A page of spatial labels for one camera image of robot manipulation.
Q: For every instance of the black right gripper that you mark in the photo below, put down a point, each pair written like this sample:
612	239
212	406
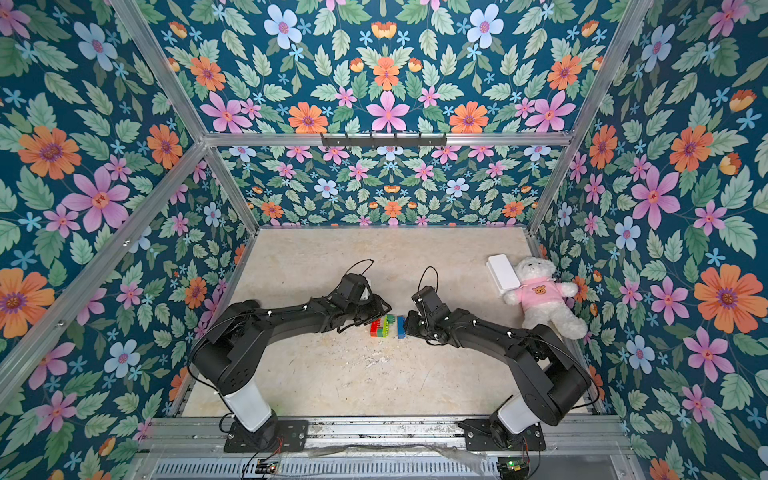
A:
423	317

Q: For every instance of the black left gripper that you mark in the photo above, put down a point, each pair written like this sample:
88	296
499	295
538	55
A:
377	308

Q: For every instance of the red lego brick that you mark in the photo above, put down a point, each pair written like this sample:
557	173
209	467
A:
375	328

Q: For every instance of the blue lego brick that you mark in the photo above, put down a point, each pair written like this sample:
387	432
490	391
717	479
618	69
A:
401	327

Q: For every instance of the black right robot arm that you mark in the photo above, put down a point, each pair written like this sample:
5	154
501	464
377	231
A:
550	381

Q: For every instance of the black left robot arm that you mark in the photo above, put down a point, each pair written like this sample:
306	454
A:
231	350

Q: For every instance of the white rectangular box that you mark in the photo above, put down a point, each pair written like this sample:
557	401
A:
503	273

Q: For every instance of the white teddy bear pink shirt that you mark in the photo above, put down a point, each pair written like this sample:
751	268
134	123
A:
542	299

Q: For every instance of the right small circuit board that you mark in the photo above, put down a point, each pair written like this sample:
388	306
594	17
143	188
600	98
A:
510	468

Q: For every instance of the small circuit board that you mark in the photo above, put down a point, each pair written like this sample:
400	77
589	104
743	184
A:
264	467
510	468

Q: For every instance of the left small circuit board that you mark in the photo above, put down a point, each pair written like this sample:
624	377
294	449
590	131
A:
264	467

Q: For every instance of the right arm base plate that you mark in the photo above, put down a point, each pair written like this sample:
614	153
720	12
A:
484	435

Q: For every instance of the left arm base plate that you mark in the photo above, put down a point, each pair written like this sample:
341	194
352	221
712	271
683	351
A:
289	435

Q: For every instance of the black wall hook rail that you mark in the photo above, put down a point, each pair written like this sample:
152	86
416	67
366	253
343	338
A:
371	140

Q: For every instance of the aluminium front rail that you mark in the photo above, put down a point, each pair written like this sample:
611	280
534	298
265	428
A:
577	434

